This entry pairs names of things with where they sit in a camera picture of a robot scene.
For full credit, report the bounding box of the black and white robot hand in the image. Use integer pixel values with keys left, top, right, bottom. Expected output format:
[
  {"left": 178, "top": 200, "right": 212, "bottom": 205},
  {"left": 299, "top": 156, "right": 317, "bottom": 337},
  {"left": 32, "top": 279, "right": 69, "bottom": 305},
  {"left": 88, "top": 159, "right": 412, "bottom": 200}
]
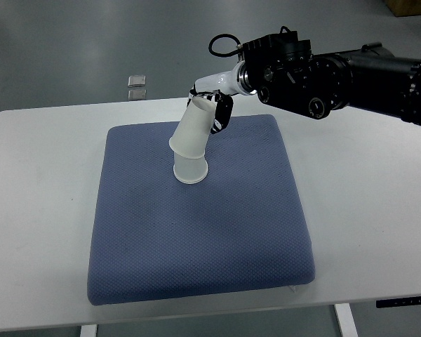
[{"left": 187, "top": 61, "right": 256, "bottom": 134}]

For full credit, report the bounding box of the white paper cup carried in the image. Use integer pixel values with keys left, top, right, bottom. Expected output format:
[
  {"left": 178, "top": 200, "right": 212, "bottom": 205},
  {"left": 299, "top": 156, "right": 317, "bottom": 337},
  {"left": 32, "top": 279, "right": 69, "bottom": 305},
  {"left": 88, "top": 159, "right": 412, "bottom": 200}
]
[{"left": 169, "top": 97, "right": 216, "bottom": 159}]

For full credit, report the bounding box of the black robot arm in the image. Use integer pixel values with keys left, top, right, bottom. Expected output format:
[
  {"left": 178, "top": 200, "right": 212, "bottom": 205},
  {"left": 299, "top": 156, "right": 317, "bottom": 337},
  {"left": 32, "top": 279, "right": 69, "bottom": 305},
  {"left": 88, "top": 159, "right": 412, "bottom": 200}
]
[{"left": 224, "top": 26, "right": 421, "bottom": 126}]

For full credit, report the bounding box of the lower metal floor plate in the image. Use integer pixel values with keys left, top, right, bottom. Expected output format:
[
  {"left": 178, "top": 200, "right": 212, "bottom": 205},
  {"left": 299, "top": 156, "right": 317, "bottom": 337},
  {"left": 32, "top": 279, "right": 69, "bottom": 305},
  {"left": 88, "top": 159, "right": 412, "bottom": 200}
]
[{"left": 128, "top": 88, "right": 147, "bottom": 101}]

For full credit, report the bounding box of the metal floor plate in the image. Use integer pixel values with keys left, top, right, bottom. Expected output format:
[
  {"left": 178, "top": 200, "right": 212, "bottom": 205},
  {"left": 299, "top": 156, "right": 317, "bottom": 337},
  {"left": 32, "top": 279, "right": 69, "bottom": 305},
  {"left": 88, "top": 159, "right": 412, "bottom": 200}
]
[
  {"left": 128, "top": 74, "right": 146, "bottom": 88},
  {"left": 128, "top": 88, "right": 147, "bottom": 101}
]

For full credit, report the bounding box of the upper metal floor plate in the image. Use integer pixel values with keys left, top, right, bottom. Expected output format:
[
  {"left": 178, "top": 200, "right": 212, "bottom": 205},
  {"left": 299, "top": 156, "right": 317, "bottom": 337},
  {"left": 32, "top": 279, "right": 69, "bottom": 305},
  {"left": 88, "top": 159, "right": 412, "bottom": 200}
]
[{"left": 128, "top": 74, "right": 146, "bottom": 88}]

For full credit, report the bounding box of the white paper cup on mat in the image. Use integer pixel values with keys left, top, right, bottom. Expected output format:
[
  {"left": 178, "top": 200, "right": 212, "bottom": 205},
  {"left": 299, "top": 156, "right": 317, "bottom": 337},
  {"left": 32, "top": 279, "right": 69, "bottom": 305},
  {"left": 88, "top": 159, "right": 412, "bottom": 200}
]
[{"left": 173, "top": 152, "right": 208, "bottom": 185}]

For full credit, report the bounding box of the blue-grey textured cushion mat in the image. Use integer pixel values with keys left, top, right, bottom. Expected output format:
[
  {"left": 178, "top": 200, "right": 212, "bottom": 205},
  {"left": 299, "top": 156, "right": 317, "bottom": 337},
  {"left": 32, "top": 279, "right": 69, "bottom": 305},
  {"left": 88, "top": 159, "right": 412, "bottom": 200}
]
[{"left": 88, "top": 114, "right": 315, "bottom": 305}]

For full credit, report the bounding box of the brown cardboard box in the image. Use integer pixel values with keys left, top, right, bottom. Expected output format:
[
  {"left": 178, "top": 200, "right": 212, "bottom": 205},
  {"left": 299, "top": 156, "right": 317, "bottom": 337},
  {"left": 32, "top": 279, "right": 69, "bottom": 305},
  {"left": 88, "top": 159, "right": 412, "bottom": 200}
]
[{"left": 384, "top": 0, "right": 421, "bottom": 17}]

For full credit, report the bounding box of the white right table leg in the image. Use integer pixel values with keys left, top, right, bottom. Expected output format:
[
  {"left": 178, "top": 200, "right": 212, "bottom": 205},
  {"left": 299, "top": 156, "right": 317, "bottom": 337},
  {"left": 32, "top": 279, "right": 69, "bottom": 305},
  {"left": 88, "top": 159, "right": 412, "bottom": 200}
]
[{"left": 334, "top": 303, "right": 359, "bottom": 337}]

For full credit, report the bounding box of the white table leg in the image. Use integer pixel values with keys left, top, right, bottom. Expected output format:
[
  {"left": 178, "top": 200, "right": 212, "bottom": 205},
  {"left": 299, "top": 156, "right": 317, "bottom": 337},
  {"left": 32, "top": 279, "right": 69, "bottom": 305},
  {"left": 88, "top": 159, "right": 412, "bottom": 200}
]
[
  {"left": 334, "top": 303, "right": 359, "bottom": 337},
  {"left": 79, "top": 324, "right": 98, "bottom": 337}
]

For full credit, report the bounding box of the white left table leg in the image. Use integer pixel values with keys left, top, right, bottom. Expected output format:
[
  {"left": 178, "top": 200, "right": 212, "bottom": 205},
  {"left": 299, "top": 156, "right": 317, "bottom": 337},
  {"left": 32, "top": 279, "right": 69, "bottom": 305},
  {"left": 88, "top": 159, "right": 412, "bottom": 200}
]
[{"left": 79, "top": 324, "right": 98, "bottom": 337}]

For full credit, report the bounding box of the black table control panel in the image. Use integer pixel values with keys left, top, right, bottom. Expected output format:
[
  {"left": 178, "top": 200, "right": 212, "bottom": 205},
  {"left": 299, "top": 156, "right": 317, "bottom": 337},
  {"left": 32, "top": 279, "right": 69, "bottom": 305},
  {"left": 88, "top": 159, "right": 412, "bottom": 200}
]
[{"left": 375, "top": 296, "right": 421, "bottom": 308}]

